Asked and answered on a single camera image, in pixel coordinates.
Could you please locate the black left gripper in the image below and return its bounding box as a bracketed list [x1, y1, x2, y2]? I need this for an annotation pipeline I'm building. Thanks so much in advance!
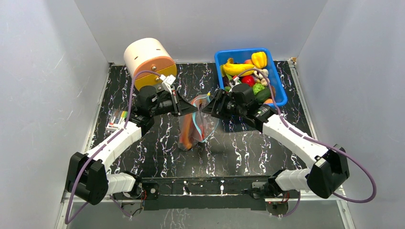
[150, 91, 198, 118]

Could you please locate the clear zip top bag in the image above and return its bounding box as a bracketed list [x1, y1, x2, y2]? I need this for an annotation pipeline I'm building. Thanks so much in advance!
[190, 93, 219, 144]

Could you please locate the red tomato toy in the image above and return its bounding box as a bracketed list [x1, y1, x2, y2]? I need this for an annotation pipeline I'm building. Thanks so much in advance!
[241, 75, 256, 87]

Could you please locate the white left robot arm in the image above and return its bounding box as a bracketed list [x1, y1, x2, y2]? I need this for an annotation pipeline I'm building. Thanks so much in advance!
[65, 86, 198, 205]

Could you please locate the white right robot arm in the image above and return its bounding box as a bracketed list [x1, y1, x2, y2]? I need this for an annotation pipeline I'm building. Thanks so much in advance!
[202, 83, 350, 198]

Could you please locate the yellow banana bunch toy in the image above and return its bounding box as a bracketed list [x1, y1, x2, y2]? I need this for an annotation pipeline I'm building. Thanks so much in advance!
[220, 58, 255, 76]

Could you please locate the green custard apple toy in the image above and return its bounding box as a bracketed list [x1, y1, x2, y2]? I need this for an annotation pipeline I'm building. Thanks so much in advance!
[252, 83, 265, 95]

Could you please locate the dark green cucumber toy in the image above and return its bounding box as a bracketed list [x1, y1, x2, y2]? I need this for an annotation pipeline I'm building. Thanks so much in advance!
[255, 88, 272, 104]

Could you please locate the white garlic bulb toy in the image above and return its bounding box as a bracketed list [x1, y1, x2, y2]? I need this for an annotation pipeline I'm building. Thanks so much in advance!
[260, 78, 268, 87]

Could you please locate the blue plastic bin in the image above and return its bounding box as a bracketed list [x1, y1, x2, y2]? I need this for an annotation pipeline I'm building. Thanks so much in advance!
[214, 48, 288, 107]

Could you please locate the brown potato toy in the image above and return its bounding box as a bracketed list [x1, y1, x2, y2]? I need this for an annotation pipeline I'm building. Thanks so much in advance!
[269, 85, 276, 98]

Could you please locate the white mushroom toy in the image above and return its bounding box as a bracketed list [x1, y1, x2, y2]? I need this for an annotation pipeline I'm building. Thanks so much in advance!
[253, 69, 269, 80]

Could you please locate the round pastel drawer cabinet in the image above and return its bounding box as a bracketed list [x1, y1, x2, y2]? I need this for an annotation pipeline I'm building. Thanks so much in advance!
[124, 38, 177, 92]

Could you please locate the yellow bell pepper toy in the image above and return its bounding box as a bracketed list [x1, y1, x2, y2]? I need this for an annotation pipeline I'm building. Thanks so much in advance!
[251, 52, 267, 69]

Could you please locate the marker pen pack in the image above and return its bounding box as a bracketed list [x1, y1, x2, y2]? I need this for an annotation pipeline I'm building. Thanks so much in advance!
[106, 109, 128, 134]

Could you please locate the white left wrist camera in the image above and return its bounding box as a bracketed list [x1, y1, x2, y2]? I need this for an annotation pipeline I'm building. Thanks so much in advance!
[160, 74, 176, 94]

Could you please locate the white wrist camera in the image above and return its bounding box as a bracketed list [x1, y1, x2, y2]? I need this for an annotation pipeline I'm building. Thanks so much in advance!
[229, 76, 241, 91]
[160, 74, 176, 94]

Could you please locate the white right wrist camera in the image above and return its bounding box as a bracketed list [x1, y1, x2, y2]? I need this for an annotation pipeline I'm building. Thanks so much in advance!
[229, 76, 241, 91]

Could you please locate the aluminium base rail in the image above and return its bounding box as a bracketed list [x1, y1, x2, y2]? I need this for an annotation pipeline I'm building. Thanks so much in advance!
[62, 178, 355, 229]

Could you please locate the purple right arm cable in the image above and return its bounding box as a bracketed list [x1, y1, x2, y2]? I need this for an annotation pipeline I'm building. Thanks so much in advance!
[235, 68, 377, 204]

